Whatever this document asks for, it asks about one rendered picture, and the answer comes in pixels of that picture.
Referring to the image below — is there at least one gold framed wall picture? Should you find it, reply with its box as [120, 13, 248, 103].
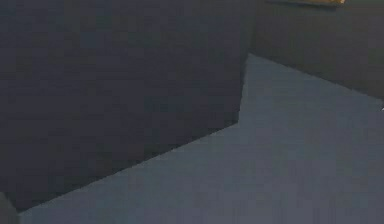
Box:
[266, 0, 348, 8]

